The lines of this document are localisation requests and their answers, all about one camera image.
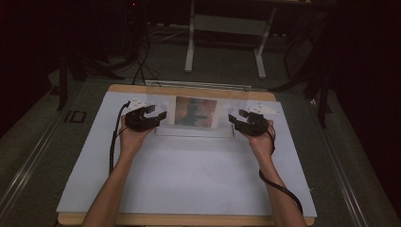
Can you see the short metal floor strip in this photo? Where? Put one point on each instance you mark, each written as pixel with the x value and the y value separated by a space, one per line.
pixel 195 84

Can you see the black metal stand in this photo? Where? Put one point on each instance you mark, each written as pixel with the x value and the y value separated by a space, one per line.
pixel 63 85
pixel 321 94

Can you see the photo card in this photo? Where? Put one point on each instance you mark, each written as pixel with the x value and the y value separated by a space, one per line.
pixel 195 112

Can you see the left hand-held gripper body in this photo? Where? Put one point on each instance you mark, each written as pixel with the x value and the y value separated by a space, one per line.
pixel 138 121

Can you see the person's right hand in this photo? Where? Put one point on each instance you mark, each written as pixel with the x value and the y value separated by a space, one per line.
pixel 263 145

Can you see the white metal desk frame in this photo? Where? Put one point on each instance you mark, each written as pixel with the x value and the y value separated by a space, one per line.
pixel 227 25

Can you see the person's left hand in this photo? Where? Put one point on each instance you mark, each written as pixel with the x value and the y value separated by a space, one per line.
pixel 134 140

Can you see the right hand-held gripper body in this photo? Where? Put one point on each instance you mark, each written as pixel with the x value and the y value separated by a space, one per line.
pixel 255 126

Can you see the metal floor rail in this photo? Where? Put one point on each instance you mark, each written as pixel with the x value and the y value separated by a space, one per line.
pixel 25 170
pixel 343 176

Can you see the light blue table mat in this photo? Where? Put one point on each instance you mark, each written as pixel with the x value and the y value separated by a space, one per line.
pixel 195 176

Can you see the clear acrylic photo frame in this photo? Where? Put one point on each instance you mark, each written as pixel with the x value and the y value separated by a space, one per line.
pixel 195 132

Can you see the metal frame stand peg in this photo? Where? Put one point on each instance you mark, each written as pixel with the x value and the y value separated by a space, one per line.
pixel 234 130
pixel 155 131

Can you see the black floor bracket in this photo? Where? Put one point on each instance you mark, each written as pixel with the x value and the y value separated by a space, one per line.
pixel 75 116

